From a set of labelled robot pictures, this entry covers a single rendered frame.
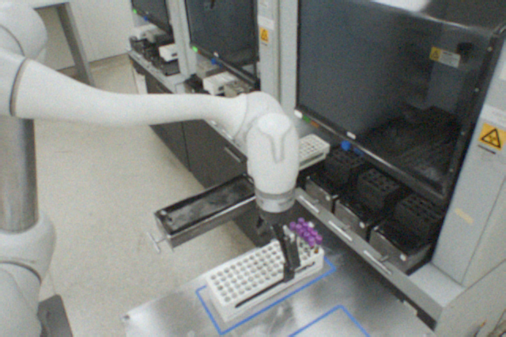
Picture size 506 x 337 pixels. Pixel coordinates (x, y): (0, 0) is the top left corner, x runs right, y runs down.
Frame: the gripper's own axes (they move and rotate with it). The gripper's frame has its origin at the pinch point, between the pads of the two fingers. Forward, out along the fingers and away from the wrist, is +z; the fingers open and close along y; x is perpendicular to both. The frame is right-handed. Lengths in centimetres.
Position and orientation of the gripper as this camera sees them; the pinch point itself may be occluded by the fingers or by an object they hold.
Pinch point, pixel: (276, 259)
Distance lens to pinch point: 104.9
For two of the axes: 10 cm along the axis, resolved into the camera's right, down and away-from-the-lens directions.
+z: 0.5, 8.0, 6.0
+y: 5.1, 4.9, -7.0
